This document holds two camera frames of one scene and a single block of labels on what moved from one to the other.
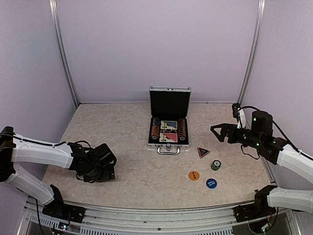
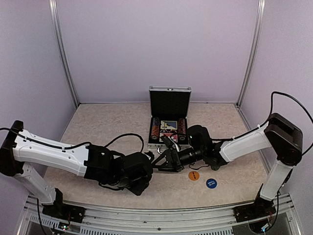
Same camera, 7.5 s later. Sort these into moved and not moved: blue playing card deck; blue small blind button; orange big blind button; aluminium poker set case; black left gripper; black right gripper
Moved: black left gripper; black right gripper
Not moved: blue small blind button; orange big blind button; aluminium poker set case; blue playing card deck
